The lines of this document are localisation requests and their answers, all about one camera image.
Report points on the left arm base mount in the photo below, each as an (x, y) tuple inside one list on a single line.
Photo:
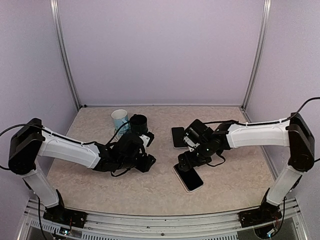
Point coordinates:
[(65, 216)]

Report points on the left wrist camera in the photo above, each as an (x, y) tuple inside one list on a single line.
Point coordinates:
[(147, 139)]

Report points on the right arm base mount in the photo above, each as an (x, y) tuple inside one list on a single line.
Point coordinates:
[(257, 216)]

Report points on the light blue mug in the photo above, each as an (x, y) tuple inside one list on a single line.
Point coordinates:
[(120, 120)]

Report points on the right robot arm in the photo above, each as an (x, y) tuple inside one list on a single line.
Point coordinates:
[(291, 133)]

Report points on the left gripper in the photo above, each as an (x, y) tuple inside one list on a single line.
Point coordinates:
[(147, 164)]

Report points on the aluminium frame post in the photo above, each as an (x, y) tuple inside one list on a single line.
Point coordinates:
[(258, 53), (54, 5)]

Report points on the silver-edged black smartphone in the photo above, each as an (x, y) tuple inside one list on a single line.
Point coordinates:
[(190, 179)]

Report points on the lavender phone case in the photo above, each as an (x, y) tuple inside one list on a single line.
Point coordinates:
[(177, 134)]

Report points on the dark green mug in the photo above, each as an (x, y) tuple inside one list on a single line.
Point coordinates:
[(139, 124)]

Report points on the left aluminium frame post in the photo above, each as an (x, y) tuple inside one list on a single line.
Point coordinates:
[(54, 5)]

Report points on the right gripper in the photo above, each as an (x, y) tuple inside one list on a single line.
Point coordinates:
[(192, 162)]

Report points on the right aluminium frame post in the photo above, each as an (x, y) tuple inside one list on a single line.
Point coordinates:
[(258, 53)]

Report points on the aluminium front rail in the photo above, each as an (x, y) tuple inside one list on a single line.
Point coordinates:
[(112, 217)]

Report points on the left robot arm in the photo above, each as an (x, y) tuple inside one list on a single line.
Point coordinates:
[(34, 140)]

